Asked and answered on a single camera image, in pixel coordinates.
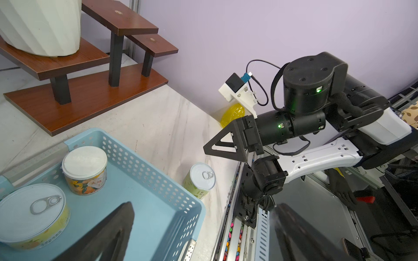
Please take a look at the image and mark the yellow spray bottle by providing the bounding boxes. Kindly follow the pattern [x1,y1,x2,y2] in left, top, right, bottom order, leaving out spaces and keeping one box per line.
[220,103,246,128]

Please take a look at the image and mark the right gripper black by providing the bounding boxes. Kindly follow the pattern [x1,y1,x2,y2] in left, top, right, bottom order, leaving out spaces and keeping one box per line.
[203,115,264,162]

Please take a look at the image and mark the white pot green succulent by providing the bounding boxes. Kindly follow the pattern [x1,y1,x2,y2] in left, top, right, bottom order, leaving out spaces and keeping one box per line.
[1,0,82,57]

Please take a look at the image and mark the aluminium front rail frame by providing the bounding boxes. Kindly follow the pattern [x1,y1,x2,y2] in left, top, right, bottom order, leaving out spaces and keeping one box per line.
[210,159,418,261]

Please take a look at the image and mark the can with yellow label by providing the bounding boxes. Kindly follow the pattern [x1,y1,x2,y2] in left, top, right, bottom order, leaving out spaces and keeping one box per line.
[1,183,71,251]

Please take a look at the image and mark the white lid can orange label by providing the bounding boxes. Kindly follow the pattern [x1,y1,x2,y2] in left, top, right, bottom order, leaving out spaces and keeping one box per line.
[62,146,108,196]

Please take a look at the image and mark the brown wooden tiered stand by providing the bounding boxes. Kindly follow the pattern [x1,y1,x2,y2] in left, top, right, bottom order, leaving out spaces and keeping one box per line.
[1,1,178,136]

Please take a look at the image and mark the green label can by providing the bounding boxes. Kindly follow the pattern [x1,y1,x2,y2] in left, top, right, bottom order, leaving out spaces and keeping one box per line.
[182,163,216,200]

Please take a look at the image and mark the light blue plastic basket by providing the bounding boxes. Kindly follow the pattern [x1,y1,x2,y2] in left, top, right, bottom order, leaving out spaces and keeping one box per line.
[1,128,206,261]

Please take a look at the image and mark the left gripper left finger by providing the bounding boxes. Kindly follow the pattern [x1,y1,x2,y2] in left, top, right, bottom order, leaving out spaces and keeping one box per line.
[55,202,135,261]

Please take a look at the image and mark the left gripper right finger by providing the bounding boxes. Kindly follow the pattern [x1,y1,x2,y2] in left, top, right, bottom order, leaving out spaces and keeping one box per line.
[273,203,351,261]

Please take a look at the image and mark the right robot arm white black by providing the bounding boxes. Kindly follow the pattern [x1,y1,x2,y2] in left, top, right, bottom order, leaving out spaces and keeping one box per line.
[204,52,418,228]

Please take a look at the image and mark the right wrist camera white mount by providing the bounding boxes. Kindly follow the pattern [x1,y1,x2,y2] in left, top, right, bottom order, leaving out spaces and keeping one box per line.
[218,72,258,119]

